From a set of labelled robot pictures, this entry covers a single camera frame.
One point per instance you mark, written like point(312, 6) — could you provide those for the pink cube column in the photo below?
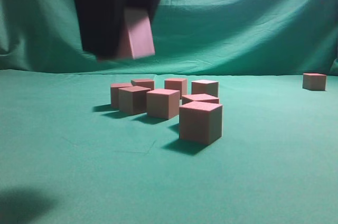
point(201, 122)
point(314, 81)
point(163, 103)
point(201, 98)
point(136, 40)

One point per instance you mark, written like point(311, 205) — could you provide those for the pink cube placed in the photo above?
point(209, 87)
point(114, 93)
point(147, 83)
point(132, 100)
point(176, 84)

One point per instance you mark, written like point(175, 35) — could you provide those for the green cloth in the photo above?
point(68, 157)

